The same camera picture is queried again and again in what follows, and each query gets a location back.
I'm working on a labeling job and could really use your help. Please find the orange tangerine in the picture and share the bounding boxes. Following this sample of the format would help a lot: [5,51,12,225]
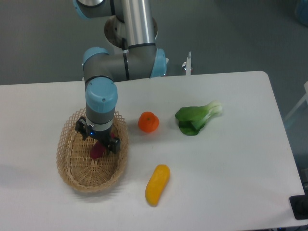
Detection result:
[138,112,159,133]

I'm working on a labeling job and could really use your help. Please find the purple sweet potato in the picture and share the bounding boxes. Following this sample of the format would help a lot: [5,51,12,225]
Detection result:
[90,141,106,159]

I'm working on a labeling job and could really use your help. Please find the black device at edge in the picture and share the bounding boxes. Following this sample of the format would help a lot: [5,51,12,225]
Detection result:
[289,195,308,220]

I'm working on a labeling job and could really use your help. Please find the white frame right edge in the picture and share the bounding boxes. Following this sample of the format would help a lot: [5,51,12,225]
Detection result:
[283,82,308,127]

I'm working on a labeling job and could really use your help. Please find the green bok choy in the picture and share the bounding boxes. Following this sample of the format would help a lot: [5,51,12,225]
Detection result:
[175,101,223,136]

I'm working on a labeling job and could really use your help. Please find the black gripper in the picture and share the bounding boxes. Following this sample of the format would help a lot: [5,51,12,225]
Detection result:
[75,116,120,154]

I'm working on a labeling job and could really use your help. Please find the yellow mango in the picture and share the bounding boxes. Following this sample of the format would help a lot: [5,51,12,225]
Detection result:
[145,165,170,207]

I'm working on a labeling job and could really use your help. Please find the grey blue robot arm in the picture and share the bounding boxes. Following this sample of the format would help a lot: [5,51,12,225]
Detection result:
[73,0,167,154]

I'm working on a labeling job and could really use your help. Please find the woven wicker basket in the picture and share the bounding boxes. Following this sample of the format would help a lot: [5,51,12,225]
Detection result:
[56,109,129,193]

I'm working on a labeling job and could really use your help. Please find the white clamp bracket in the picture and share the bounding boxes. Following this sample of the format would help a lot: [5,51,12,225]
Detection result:
[181,51,193,76]

